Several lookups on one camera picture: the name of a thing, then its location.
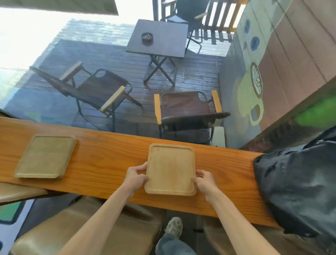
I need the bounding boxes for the person's right hand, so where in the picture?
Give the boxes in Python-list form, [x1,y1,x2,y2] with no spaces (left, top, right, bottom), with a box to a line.
[191,169,219,202]

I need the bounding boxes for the person's left hand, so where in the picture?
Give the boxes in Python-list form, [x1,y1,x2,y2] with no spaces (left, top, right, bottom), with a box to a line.
[122,161,150,197]

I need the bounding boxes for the wooden tray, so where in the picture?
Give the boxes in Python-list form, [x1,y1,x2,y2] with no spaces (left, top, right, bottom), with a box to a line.
[15,134,77,177]
[144,143,197,197]
[14,139,77,179]

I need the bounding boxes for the person's right forearm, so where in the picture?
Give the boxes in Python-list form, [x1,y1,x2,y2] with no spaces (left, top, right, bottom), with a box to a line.
[207,193,281,255]

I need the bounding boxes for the person's left forearm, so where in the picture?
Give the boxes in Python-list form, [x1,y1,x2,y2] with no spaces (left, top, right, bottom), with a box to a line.
[56,184,134,255]

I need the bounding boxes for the person's right shoe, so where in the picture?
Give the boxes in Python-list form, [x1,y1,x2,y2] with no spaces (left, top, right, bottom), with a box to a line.
[165,217,183,239]

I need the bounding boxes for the person's blue jeans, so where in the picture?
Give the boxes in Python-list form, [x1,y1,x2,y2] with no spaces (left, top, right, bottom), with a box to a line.
[155,233,197,255]

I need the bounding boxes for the brown folding chair orange armrests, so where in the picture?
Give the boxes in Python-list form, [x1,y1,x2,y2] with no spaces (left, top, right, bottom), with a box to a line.
[154,90,231,145]

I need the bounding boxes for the brown leather chair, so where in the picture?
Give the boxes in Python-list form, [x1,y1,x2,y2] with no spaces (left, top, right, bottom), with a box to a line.
[9,196,166,255]
[0,182,50,206]
[202,215,336,255]

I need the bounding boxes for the cat mural wooden partition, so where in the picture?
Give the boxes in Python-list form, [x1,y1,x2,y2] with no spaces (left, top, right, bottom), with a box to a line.
[219,0,336,150]

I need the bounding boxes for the black backpack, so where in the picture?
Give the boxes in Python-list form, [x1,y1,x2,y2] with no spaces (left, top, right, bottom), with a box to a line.
[253,126,336,238]

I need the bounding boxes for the dark folding chair pale armrests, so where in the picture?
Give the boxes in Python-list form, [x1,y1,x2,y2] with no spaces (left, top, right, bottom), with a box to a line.
[29,62,143,132]

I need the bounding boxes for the colourful number rug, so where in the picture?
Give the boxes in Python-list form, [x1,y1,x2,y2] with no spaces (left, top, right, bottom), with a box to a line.
[0,199,36,255]

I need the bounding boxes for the dark folding table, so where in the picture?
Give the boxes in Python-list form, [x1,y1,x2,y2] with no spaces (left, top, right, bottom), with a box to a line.
[125,19,189,87]

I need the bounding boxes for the wooden picket fence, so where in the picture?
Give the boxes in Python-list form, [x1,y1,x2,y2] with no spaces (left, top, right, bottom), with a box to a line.
[152,0,248,45]

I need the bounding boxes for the black folding armchair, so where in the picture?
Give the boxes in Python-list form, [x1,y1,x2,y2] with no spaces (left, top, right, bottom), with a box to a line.
[161,0,210,54]

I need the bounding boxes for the beige awning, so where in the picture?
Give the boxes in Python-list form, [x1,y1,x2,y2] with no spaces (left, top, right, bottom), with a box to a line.
[0,0,119,16]

